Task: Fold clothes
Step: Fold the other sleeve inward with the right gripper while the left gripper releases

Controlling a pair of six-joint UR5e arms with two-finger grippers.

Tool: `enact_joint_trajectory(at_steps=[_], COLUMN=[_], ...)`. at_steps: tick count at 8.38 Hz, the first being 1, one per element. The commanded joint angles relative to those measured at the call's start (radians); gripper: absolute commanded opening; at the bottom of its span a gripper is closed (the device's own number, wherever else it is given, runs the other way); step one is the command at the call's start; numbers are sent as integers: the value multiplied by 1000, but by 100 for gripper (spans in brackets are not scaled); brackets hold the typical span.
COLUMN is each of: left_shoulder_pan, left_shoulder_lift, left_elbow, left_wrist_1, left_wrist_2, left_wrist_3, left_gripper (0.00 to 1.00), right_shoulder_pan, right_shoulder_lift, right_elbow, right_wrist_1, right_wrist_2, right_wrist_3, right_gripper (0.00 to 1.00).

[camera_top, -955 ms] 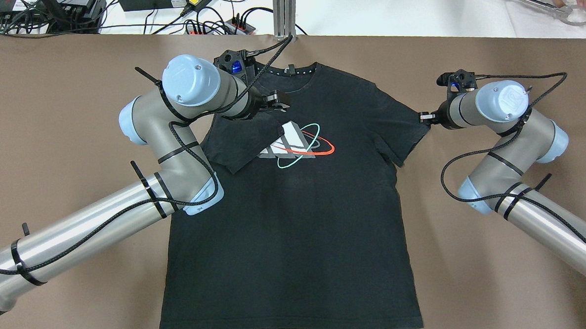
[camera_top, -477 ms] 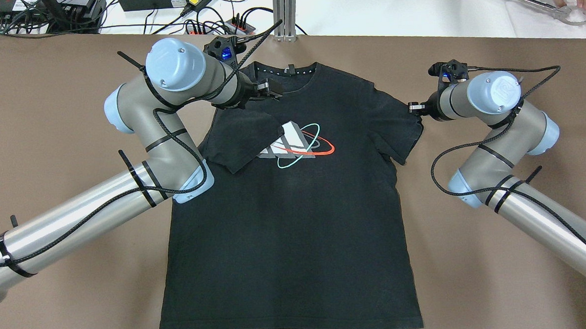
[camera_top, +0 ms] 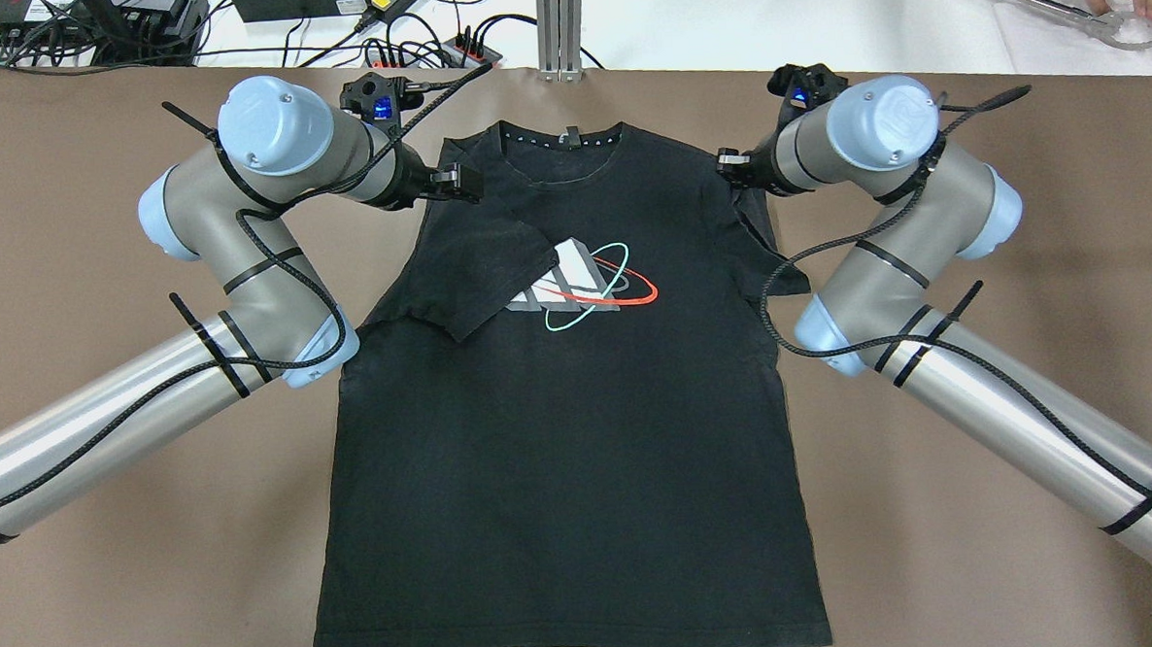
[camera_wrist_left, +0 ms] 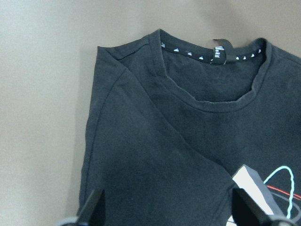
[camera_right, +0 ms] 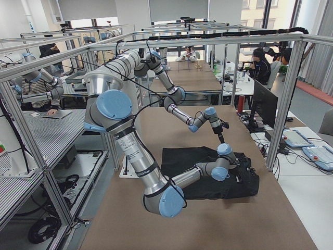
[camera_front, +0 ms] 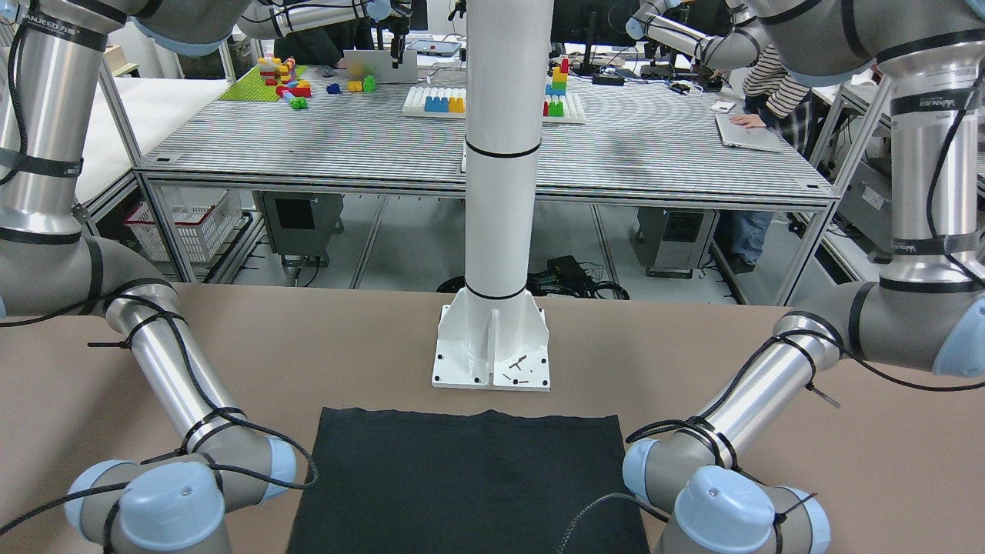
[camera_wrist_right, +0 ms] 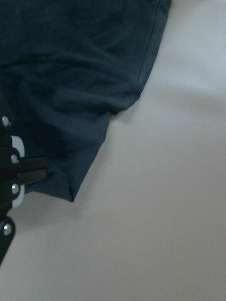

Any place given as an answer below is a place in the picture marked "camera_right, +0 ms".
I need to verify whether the silver laptop on table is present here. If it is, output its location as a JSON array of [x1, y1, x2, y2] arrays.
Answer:
[[42, 110, 72, 119]]

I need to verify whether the black Huawei monitor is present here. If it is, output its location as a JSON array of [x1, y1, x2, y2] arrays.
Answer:
[[247, 80, 278, 132]]

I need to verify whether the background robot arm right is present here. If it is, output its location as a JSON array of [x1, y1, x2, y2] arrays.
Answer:
[[10, 69, 229, 136]]

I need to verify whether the teach pendant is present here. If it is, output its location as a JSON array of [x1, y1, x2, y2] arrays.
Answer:
[[281, 129, 314, 148], [302, 146, 332, 171]]

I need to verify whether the black t-shirt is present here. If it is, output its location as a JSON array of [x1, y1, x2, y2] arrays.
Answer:
[[161, 146, 260, 199]]

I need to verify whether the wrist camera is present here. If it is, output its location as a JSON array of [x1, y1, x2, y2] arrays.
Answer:
[[221, 122, 229, 129]]

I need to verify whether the person in striped shirt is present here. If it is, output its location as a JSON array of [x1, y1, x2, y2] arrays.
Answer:
[[21, 79, 60, 114]]

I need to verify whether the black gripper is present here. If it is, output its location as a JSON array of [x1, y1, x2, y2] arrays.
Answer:
[[213, 126, 223, 136]]

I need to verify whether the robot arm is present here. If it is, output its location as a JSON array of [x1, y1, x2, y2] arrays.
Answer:
[[84, 70, 237, 218], [103, 49, 228, 137]]

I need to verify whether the red bottle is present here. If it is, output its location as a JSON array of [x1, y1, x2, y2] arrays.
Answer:
[[237, 95, 245, 114]]

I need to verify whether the aluminium frame post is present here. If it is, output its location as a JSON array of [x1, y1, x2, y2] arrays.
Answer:
[[266, 40, 306, 171]]

